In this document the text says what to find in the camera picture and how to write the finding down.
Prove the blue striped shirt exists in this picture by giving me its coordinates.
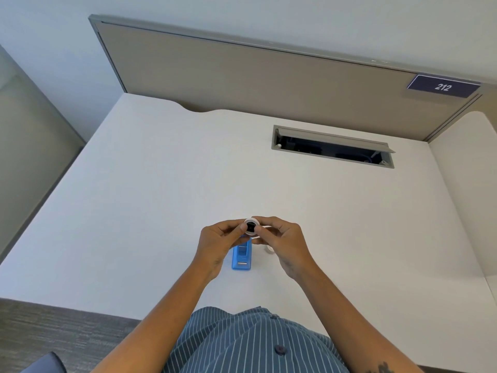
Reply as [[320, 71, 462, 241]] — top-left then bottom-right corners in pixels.
[[162, 306, 350, 373]]

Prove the person's left hand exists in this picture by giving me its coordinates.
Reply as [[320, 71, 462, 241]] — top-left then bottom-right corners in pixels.
[[194, 219, 250, 281]]

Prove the blue tape dispenser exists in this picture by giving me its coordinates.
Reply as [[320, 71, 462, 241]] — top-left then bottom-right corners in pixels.
[[231, 236, 253, 271]]

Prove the frosted glass side partition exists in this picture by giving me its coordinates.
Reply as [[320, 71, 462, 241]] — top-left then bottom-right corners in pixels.
[[0, 44, 86, 264]]

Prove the dark chair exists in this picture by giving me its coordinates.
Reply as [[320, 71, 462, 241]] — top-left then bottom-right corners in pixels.
[[20, 351, 67, 373]]

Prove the white tape roll black core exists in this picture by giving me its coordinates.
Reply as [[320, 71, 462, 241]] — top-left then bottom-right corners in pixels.
[[242, 216, 273, 240]]

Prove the person's right forearm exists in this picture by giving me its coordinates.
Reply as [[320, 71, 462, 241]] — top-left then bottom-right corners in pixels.
[[287, 263, 425, 373]]

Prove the person's left forearm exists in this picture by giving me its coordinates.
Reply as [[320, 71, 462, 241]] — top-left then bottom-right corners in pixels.
[[91, 263, 223, 373]]

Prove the person's right hand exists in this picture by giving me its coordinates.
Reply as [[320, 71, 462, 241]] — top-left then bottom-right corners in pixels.
[[251, 216, 316, 283]]

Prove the dark blue number sign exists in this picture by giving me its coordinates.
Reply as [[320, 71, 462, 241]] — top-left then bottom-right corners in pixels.
[[406, 74, 482, 99]]

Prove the beige desk partition panel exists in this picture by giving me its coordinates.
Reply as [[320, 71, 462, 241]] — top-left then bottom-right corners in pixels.
[[89, 14, 497, 143]]

